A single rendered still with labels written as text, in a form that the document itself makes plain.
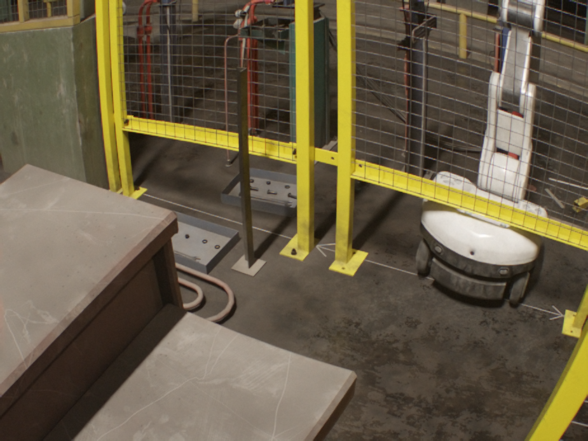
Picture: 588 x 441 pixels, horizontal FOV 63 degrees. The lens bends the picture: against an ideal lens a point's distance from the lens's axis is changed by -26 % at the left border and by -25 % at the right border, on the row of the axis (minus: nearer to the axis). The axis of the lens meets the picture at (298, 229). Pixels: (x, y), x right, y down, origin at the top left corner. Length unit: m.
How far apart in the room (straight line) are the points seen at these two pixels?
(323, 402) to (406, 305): 1.97
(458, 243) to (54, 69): 2.02
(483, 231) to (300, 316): 0.73
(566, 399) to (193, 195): 2.41
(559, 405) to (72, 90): 2.49
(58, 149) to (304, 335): 1.63
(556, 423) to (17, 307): 0.70
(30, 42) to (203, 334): 2.71
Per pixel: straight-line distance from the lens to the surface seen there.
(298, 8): 2.04
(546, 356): 2.19
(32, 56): 2.99
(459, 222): 2.12
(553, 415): 0.79
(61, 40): 2.73
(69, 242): 0.33
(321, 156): 2.29
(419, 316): 2.23
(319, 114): 3.09
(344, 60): 2.02
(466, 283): 2.20
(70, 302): 0.29
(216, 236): 2.60
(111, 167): 2.97
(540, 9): 2.55
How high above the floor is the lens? 1.51
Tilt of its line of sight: 35 degrees down
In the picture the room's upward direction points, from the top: 1 degrees counter-clockwise
